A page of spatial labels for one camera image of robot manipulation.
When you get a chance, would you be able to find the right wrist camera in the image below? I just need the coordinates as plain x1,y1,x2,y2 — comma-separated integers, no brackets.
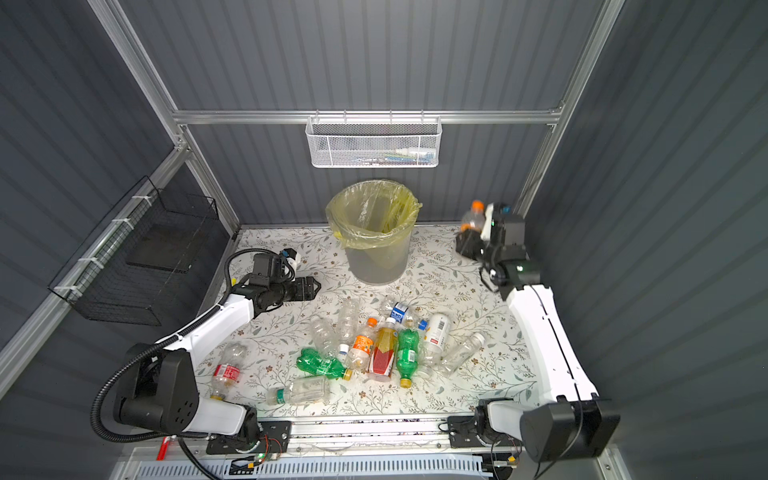
480,202,511,242

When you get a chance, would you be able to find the orange cap orange label bottle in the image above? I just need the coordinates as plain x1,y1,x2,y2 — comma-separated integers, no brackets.
460,200,485,233

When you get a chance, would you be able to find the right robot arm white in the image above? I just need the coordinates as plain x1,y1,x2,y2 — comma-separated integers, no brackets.
456,229,621,464

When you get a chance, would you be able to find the white slotted cable duct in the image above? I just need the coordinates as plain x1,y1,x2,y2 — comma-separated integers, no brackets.
134,455,493,480

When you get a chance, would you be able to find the lying green soda bottle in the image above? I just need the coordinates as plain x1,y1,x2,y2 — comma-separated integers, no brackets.
296,348,353,381

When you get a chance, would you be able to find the white wire wall basket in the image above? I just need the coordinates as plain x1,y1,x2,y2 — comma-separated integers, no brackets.
305,116,443,169

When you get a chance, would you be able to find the clear bottle green cap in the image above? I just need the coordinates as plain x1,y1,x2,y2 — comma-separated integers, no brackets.
266,376,330,405

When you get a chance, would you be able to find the black wire side basket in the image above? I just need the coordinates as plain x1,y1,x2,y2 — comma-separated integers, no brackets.
48,178,219,327

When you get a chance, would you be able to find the clear bottle white cap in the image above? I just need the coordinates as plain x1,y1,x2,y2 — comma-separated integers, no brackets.
309,315,349,365

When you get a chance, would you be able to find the small blue label bottle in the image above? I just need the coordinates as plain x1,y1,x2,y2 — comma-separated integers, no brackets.
380,297,427,330

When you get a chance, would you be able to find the clear unlabeled bottle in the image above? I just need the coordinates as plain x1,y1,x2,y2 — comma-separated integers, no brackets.
438,332,486,376

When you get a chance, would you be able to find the red marker pen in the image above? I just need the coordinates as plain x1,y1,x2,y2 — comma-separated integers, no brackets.
156,437,172,461

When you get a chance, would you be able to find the yellow plastic bin liner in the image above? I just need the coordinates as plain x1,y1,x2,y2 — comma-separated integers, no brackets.
325,179,422,250

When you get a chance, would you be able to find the clear bottle red label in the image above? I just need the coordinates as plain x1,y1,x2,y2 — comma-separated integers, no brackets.
209,342,248,400

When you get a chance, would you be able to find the small orange label bottle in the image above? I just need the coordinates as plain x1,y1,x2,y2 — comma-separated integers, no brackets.
348,317,378,371

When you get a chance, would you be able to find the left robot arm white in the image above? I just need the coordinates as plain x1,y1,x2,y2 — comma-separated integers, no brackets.
90,248,322,443

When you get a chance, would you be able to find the silver mesh waste bin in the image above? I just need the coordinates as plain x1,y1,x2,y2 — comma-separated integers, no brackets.
328,179,420,286

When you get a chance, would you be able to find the yellow red label bottle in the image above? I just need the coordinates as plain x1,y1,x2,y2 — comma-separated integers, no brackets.
368,318,397,382

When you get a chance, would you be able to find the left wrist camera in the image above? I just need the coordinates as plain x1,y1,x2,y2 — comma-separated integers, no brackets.
279,248,301,272

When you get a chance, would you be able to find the clear bottle blue white label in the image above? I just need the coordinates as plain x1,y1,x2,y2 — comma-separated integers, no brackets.
420,313,451,366

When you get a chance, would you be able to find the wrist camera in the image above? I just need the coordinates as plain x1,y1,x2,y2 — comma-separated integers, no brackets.
279,248,301,272
480,202,511,242

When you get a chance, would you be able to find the upright green soda bottle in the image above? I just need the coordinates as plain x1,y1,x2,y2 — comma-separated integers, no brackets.
396,329,420,388

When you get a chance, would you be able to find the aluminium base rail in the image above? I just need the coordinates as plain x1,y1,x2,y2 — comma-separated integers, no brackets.
259,412,521,457

